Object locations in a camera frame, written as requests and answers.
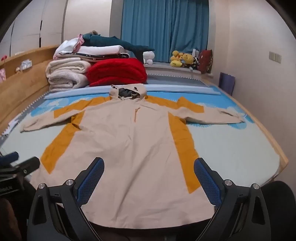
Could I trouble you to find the white wardrobe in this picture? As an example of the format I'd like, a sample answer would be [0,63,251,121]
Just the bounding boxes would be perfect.
[0,0,112,58]

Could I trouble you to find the red folded blanket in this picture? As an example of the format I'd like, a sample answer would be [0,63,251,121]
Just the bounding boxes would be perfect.
[86,58,148,87]

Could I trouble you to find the teal shark plush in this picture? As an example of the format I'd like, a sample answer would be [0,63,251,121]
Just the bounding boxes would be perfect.
[82,31,155,62]

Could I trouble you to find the yellow duck plush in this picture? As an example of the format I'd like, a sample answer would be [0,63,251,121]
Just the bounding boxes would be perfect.
[170,50,184,67]

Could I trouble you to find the dark red cushion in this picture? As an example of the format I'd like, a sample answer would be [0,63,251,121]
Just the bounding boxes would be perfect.
[198,49,213,74]

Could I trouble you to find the blue printed bed mat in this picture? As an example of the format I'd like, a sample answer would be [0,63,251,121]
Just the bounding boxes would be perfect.
[0,84,281,186]

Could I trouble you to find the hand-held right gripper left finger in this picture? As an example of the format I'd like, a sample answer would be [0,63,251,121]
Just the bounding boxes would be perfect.
[27,157,105,241]

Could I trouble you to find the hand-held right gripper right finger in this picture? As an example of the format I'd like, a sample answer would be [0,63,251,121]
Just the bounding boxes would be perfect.
[194,158,272,241]

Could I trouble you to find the beige and orange hooded jacket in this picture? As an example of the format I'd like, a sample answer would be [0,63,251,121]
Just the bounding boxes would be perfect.
[21,84,245,229]

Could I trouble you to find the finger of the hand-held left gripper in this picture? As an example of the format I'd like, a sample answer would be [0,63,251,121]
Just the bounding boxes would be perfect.
[9,157,41,176]
[0,152,19,166]

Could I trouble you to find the white plush toy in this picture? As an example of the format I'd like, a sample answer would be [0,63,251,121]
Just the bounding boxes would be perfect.
[142,51,155,65]

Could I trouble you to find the blue curtain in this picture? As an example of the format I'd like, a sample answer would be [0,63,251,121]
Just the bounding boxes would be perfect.
[121,0,210,63]

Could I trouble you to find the wooden headboard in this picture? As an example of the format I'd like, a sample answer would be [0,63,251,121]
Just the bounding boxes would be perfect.
[0,45,62,135]

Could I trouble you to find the pink and white cloth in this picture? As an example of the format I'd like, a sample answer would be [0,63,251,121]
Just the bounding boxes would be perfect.
[55,34,85,56]

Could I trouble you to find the white papers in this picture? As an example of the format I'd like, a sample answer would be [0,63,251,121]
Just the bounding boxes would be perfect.
[2,113,22,136]

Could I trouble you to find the cream folded fleece blanket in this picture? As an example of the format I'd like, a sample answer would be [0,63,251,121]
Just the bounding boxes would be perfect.
[46,58,92,93]

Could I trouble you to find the pink flowers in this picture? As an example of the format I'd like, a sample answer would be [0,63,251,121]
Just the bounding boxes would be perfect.
[0,55,7,82]

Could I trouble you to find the yellow round plush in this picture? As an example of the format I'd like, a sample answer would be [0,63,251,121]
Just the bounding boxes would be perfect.
[181,53,195,68]

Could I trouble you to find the person's left forearm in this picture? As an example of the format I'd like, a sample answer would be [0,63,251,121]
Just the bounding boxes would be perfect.
[0,198,26,241]

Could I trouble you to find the wall switch plate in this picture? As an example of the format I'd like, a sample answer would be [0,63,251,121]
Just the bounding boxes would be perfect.
[269,51,282,63]

